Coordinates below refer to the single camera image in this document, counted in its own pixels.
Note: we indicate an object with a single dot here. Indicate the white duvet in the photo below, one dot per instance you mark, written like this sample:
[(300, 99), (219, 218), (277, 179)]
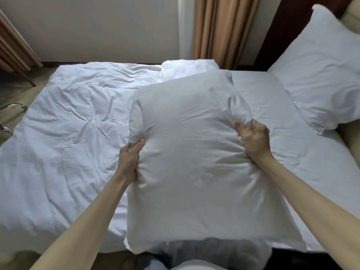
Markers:
[(64, 132)]

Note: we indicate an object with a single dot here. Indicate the brown striped curtain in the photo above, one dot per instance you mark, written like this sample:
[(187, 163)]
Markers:
[(17, 50)]

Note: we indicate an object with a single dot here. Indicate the tan curtain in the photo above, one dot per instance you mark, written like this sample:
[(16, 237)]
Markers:
[(225, 30)]

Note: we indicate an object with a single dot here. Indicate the person's white clothing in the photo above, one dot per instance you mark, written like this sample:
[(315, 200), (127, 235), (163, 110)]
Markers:
[(213, 255)]

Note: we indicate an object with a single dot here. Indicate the person's left forearm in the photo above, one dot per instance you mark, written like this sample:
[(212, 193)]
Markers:
[(84, 224)]

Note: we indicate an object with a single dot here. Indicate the person's right hand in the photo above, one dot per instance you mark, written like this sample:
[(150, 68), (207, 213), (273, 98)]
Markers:
[(257, 141)]

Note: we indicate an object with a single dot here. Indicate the dark wooden headboard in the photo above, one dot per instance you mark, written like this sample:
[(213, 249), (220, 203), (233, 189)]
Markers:
[(287, 28)]

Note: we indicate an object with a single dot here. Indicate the white pillow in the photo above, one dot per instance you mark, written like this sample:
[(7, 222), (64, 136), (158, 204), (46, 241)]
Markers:
[(194, 165), (317, 73)]

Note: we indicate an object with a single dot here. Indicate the person's right forearm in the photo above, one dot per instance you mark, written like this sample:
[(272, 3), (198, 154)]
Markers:
[(312, 210)]

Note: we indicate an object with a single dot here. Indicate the person's right thumb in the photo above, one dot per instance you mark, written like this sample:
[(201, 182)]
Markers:
[(241, 131)]

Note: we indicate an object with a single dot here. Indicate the metal chair frame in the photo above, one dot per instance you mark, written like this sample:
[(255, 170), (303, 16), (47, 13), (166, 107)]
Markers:
[(11, 116)]

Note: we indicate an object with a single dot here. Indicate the person's left hand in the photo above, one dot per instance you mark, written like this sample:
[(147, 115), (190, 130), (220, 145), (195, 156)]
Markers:
[(128, 161)]

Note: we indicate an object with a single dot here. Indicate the person's left thumb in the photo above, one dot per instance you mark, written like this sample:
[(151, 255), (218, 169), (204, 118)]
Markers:
[(136, 145)]

